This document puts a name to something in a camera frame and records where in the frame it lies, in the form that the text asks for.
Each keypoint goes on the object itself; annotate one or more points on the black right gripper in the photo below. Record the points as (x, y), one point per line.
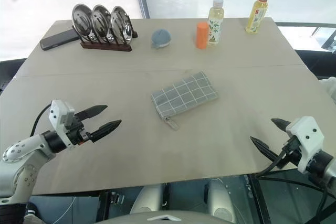
(288, 151)

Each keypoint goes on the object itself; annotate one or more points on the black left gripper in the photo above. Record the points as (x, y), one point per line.
(77, 132)

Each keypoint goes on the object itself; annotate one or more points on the grey checked cloth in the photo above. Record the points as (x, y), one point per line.
(183, 95)

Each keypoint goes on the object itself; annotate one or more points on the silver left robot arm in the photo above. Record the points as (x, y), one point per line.
(21, 150)

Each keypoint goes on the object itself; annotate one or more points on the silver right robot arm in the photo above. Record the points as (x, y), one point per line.
(329, 171)

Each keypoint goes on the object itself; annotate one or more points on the brown wooden plate rack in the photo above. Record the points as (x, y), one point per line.
(105, 47)

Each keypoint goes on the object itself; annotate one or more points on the white object at table side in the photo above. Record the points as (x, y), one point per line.
(329, 85)

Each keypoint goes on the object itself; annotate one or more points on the grey rounded robot leg shell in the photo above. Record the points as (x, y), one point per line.
(147, 200)
(220, 197)

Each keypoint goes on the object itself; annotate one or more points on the black smartphone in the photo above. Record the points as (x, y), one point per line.
(59, 40)

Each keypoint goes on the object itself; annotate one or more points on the round steel plate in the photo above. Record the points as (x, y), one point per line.
(102, 20)
(82, 19)
(120, 23)

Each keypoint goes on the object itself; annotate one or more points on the grey-blue round pouch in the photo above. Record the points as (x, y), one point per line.
(161, 37)

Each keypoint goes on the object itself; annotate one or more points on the silver robot torso shell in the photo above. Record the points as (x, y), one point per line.
(157, 218)

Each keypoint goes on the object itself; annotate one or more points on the orange cylinder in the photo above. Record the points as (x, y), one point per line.
(202, 36)

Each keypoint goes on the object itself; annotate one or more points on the yellow drink bottle floral label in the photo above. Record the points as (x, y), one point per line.
(215, 24)

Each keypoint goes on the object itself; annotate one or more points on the yellow drink bottle green cap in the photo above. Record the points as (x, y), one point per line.
(258, 11)

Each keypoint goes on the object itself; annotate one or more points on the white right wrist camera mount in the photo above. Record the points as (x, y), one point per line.
(307, 134)

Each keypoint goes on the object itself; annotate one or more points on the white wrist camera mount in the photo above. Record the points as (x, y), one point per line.
(307, 134)
(59, 113)

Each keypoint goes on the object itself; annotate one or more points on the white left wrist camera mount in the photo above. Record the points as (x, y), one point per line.
(59, 113)

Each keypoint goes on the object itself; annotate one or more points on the dark metal frame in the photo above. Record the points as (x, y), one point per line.
(323, 37)

